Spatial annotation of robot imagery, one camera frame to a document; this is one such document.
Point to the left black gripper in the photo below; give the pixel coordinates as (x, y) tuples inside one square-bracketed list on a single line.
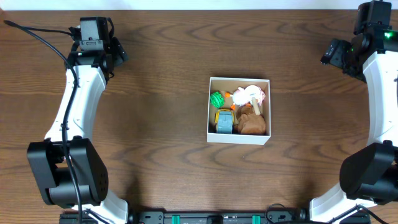
[(119, 51)]

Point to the green round toy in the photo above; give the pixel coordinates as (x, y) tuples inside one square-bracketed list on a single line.
[(216, 99)]

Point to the pink white duck toy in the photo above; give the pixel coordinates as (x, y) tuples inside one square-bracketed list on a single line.
[(243, 96)]

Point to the brown plush bear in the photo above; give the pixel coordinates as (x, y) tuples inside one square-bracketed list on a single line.
[(249, 123)]

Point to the grey yellow toy car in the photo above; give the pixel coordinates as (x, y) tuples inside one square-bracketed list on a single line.
[(224, 121)]

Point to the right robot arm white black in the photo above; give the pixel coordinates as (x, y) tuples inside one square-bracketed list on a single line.
[(369, 177)]

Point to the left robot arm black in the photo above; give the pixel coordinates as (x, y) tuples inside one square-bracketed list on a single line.
[(67, 169)]

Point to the white cardboard box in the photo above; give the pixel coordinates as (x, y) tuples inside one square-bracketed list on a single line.
[(230, 85)]

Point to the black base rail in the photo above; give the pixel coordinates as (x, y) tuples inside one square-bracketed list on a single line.
[(272, 216)]

